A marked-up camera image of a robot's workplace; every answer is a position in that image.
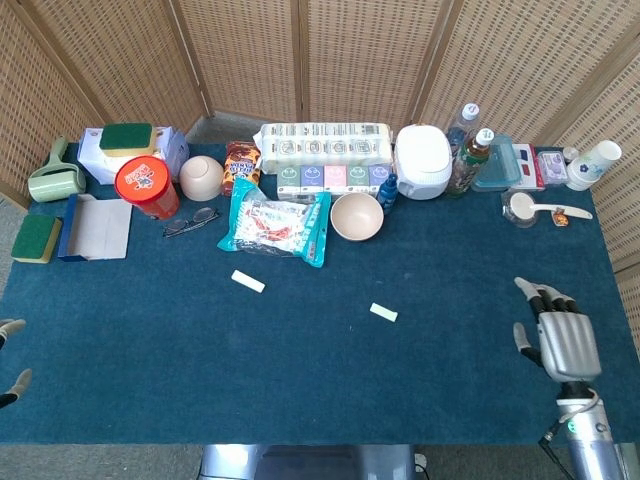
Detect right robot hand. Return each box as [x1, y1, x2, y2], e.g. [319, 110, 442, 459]
[513, 276, 603, 384]

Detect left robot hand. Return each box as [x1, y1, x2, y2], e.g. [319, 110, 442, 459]
[0, 318, 34, 410]

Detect pale green sticky note pad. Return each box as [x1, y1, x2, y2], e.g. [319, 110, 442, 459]
[231, 269, 267, 294]

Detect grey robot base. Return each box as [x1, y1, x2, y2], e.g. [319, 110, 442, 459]
[198, 443, 417, 480]

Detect green and yellow sponge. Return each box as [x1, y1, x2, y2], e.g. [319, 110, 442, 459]
[98, 122, 155, 158]
[10, 214, 64, 265]

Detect blue box with grey lid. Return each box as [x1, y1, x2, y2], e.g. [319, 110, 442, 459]
[57, 193, 134, 263]

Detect small glass bowl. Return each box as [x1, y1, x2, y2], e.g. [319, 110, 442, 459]
[501, 189, 539, 229]

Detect white plastic spoon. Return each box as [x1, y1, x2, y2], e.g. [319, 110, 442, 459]
[509, 192, 594, 221]

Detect green lint roller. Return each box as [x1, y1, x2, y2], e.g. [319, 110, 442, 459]
[28, 136, 87, 204]

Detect clear box with purple label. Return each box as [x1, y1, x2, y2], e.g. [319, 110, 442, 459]
[536, 149, 570, 187]

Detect floral paper cup stack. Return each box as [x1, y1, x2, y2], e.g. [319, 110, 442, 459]
[566, 139, 623, 192]

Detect red and blue card box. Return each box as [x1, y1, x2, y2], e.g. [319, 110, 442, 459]
[510, 143, 547, 192]

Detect clear container with blue lid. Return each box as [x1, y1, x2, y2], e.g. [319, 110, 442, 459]
[471, 134, 516, 193]

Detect white tissue paper pack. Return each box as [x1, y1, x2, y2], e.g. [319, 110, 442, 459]
[77, 126, 190, 185]

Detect red instant noodle cup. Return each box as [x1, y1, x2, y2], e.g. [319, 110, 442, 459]
[114, 155, 181, 220]

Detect green tea bottle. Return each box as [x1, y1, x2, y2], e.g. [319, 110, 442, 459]
[444, 128, 496, 199]

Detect blue spray bottle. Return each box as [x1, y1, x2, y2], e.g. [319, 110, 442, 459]
[376, 173, 400, 216]

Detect white rice cooker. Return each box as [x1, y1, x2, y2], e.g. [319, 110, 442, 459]
[394, 124, 454, 201]

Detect beige bowl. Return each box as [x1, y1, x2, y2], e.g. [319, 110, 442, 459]
[179, 155, 225, 202]
[330, 192, 385, 243]

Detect clear water bottle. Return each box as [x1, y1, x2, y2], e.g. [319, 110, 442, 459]
[446, 103, 482, 156]

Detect green pocket tissue pack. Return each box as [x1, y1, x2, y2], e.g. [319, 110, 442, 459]
[347, 164, 372, 194]
[276, 165, 302, 201]

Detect blue table mat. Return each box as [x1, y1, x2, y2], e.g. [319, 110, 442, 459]
[0, 143, 640, 446]

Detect brown cookie bag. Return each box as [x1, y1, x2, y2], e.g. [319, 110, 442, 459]
[221, 141, 263, 197]

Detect teal snack package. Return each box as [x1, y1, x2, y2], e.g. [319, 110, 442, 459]
[217, 178, 332, 269]

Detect pink pocket tissue pack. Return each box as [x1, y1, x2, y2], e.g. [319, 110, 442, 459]
[323, 164, 349, 196]

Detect toilet paper roll pack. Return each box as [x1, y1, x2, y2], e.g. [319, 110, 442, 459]
[259, 122, 396, 176]

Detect wicker folding screen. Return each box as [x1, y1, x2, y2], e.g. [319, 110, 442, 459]
[0, 0, 640, 321]

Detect black frame eyeglasses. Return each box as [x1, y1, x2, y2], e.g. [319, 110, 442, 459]
[161, 206, 221, 239]

